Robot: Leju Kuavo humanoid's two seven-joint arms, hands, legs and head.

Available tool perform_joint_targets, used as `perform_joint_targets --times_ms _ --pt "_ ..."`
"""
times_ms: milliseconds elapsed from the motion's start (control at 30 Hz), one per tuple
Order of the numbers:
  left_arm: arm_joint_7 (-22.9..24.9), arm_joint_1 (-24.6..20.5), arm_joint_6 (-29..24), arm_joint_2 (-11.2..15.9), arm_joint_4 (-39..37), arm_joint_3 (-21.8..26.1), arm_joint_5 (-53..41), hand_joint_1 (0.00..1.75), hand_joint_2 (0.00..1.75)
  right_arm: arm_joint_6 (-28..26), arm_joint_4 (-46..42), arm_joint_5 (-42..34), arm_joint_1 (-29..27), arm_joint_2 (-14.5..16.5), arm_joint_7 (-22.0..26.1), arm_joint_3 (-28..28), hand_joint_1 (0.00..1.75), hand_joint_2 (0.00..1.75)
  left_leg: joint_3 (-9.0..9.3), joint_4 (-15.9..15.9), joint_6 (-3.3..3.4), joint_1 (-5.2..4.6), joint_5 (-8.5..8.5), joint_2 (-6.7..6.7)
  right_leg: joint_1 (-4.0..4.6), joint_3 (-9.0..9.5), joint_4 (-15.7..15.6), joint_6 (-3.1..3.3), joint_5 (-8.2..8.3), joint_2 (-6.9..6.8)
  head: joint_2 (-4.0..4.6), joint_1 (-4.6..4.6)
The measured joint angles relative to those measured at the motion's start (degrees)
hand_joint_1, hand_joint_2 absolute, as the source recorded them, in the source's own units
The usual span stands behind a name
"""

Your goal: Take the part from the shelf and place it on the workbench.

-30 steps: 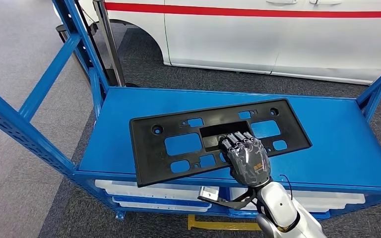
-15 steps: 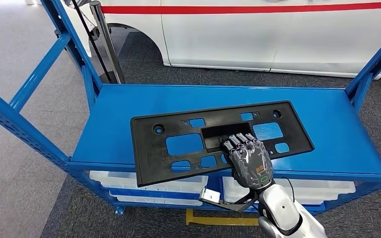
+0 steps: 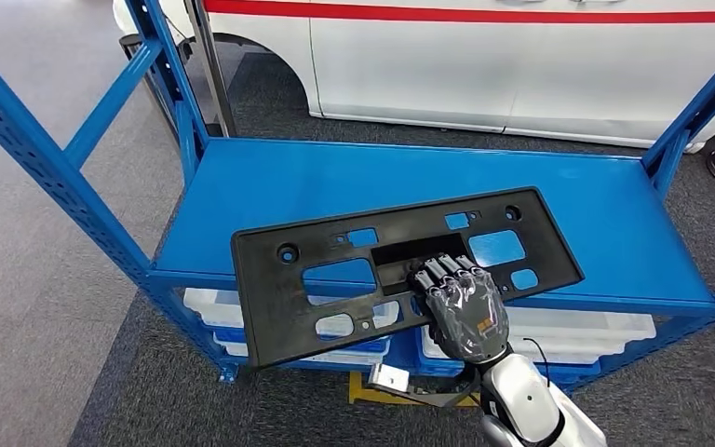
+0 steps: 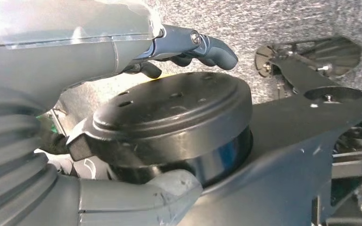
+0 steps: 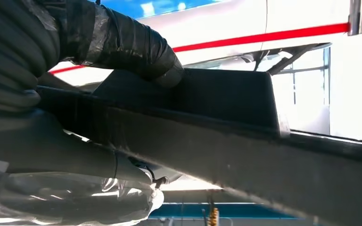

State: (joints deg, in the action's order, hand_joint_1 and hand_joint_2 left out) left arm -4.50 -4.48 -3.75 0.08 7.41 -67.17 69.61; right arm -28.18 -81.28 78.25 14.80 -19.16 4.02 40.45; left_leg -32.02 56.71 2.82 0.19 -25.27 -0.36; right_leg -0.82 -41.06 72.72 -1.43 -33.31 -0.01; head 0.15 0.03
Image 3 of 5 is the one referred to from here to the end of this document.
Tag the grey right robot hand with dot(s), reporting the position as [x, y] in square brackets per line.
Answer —
[465, 314]

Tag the black plastic licence plate frame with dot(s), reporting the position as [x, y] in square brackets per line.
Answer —
[271, 308]

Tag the blue metal shelf rack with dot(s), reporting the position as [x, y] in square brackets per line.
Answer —
[579, 203]

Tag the white vehicle with red stripe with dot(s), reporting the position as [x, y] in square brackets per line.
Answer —
[425, 74]

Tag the steel stanchion pole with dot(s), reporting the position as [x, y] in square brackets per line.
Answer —
[212, 74]

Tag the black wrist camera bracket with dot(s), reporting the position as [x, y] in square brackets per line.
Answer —
[444, 398]

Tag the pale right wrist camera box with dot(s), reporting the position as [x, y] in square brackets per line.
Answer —
[388, 377]

